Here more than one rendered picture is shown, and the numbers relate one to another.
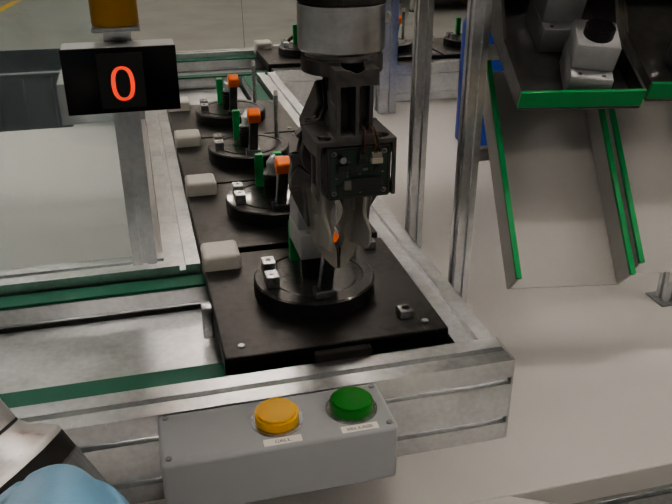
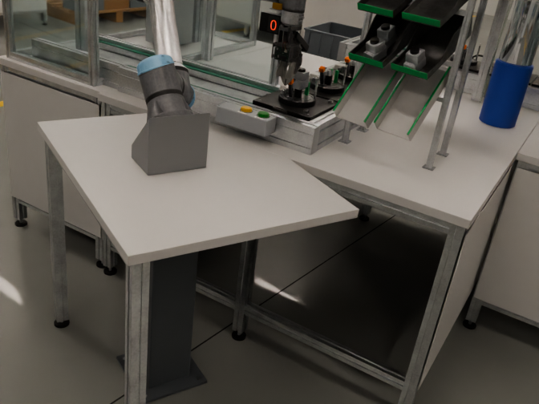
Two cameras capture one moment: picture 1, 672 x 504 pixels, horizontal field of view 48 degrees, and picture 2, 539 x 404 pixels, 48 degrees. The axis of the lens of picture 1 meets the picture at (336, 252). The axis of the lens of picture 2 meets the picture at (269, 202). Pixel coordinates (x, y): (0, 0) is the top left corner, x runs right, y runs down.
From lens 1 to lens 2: 165 cm
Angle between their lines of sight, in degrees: 37
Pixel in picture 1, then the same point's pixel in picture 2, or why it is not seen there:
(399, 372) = (285, 118)
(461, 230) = not seen: hidden behind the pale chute
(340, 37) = (284, 18)
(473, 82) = not seen: hidden behind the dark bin
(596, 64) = (370, 50)
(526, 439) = (314, 158)
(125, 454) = not seen: hidden behind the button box
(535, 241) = (354, 107)
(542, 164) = (374, 86)
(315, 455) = (246, 119)
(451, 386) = (296, 128)
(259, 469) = (234, 117)
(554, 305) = (387, 152)
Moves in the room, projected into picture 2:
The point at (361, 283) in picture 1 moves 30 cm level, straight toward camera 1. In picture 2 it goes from (304, 101) to (241, 113)
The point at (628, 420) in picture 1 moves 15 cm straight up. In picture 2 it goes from (347, 168) to (355, 127)
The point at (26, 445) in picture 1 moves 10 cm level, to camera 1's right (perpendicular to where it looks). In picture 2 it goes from (177, 64) to (196, 72)
